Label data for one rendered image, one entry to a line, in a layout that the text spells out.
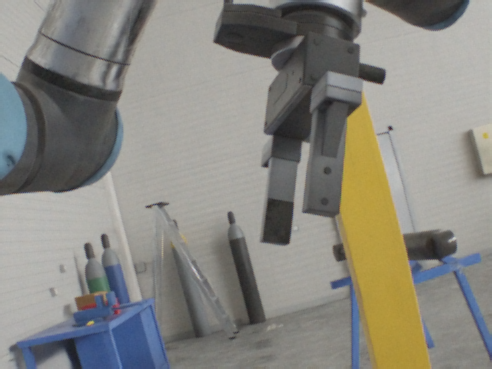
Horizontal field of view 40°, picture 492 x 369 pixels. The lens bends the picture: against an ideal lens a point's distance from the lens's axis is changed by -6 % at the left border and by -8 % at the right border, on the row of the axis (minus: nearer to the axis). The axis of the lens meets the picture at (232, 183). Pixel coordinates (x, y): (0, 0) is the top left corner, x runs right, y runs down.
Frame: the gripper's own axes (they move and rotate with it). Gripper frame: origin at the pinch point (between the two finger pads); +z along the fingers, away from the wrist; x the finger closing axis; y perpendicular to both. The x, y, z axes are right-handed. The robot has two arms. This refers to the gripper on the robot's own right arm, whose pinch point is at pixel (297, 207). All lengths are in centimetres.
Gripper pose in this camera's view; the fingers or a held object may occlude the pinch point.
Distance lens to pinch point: 61.7
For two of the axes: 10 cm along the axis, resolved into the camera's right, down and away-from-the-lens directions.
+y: 9.7, 1.8, 1.7
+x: -2.1, 2.4, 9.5
